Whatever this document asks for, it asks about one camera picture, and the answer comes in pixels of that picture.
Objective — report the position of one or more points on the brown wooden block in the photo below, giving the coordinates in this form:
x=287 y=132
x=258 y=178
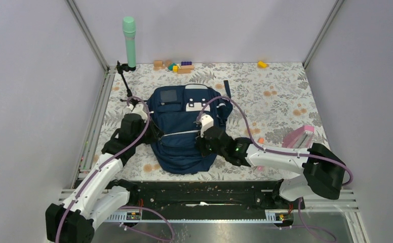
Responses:
x=167 y=63

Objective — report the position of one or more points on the navy blue student backpack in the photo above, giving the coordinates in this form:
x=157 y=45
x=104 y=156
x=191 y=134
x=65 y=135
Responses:
x=174 y=109

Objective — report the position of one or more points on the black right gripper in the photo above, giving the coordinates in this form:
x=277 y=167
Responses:
x=200 y=145

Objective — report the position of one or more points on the slotted metal cable rail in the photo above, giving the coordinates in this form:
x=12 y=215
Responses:
x=234 y=215

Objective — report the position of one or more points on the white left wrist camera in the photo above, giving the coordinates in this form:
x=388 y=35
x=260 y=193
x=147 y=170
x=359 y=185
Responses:
x=138 y=109

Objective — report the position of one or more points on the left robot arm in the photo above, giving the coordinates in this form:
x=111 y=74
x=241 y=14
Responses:
x=78 y=217

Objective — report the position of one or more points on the long wooden block rear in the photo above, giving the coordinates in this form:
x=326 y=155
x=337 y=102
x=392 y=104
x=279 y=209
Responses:
x=191 y=67

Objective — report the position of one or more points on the pink box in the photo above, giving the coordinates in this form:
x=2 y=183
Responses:
x=299 y=138

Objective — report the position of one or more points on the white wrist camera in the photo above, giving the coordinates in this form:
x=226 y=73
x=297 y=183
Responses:
x=206 y=122
x=138 y=109

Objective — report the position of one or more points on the green microphone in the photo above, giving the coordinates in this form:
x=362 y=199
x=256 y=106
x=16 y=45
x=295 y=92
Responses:
x=129 y=31

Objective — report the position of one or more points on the yellow block far right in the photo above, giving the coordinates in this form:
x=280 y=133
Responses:
x=262 y=65

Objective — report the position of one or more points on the teal toy block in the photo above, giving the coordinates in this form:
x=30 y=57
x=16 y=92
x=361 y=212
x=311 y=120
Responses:
x=171 y=66

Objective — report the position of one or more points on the long wooden block front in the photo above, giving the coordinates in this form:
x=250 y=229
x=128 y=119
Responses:
x=183 y=71

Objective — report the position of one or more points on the light wooden cube block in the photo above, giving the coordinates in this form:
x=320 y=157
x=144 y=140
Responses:
x=158 y=63

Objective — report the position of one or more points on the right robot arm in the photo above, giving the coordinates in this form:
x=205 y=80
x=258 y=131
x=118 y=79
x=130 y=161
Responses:
x=318 y=171

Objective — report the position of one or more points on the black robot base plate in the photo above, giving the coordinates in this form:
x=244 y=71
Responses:
x=161 y=196

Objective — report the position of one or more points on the black tripod stand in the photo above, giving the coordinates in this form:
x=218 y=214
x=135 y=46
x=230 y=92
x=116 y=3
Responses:
x=121 y=68

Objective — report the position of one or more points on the orange highlighter pen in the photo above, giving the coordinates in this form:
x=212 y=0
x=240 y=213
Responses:
x=260 y=140

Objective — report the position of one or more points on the purple studded toy brick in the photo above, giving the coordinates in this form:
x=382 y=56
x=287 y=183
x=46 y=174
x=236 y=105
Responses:
x=186 y=63

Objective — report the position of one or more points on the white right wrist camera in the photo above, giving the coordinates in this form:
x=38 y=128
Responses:
x=206 y=122

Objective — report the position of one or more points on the long wooden block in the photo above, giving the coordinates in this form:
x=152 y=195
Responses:
x=183 y=71
x=191 y=67

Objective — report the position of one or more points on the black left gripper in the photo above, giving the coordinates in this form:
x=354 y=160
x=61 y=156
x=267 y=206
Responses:
x=156 y=132

